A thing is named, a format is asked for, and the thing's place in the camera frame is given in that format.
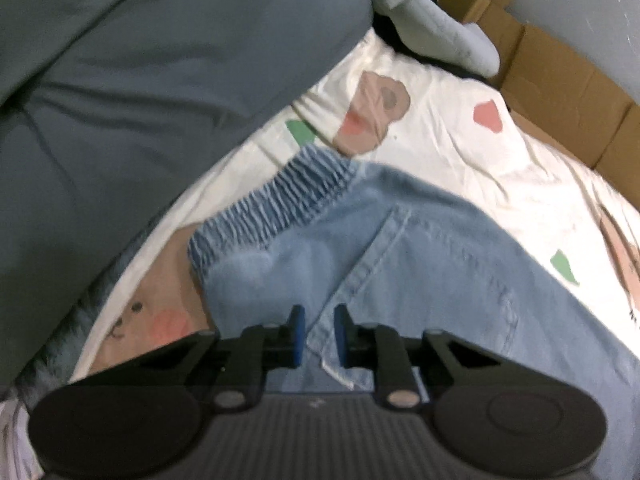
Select light blue denim jeans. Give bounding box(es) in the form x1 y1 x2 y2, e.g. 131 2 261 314
187 147 640 461

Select grey neck pillow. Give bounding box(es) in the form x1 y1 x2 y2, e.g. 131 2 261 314
360 0 501 76

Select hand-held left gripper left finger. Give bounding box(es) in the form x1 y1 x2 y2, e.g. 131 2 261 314
125 305 307 408

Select dark grey quilt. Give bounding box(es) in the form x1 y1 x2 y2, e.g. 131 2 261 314
0 0 376 391

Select cream printed bedsheet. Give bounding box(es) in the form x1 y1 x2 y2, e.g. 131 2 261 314
0 27 640 480

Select large brown cardboard sheet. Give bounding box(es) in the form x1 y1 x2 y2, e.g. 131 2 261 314
410 0 640 176

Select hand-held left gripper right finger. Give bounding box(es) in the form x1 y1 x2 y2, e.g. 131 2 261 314
334 304 511 408

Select grey-blue fleece blanket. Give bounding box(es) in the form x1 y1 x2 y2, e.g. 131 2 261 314
15 255 166 401

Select grey wrapped parcel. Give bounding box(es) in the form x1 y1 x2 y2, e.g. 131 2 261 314
500 0 640 106

